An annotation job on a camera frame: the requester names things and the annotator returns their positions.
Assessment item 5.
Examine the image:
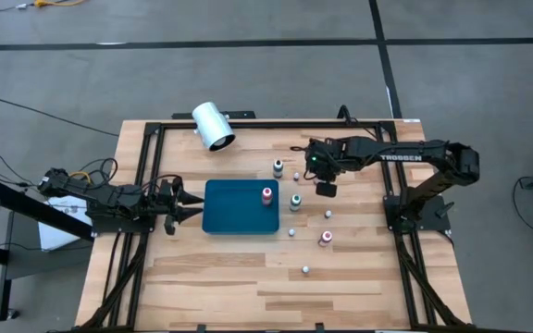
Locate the black aluminium table frame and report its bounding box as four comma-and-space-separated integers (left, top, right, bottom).
79, 120, 474, 333

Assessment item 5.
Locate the thin black floor cable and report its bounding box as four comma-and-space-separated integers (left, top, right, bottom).
0, 98, 120, 138

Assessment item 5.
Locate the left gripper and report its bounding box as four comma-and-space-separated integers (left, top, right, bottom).
148, 178, 205, 236

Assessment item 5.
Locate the black mounting bar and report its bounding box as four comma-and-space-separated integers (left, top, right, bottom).
171, 110, 257, 120

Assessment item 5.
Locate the black support bar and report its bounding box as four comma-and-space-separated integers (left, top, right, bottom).
0, 178, 94, 242

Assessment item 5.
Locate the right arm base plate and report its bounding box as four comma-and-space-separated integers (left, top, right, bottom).
383, 193, 452, 233

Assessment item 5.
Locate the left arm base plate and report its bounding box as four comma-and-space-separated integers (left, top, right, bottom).
91, 213, 157, 235

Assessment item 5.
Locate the blue plastic tray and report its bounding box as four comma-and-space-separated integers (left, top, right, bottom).
201, 179, 280, 236

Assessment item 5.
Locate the white cylinder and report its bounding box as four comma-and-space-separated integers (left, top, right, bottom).
191, 101, 237, 153

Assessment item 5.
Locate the white box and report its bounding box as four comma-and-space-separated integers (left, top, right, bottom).
38, 193, 95, 252

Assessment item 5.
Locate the yellow cable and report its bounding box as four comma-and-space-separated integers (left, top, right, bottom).
33, 0, 86, 8

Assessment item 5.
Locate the black upright bar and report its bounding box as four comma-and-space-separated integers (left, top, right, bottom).
0, 210, 18, 323

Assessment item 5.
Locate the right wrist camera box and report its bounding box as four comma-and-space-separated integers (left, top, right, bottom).
316, 181, 339, 199

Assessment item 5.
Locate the black cable plug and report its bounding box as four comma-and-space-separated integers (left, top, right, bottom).
337, 104, 358, 127

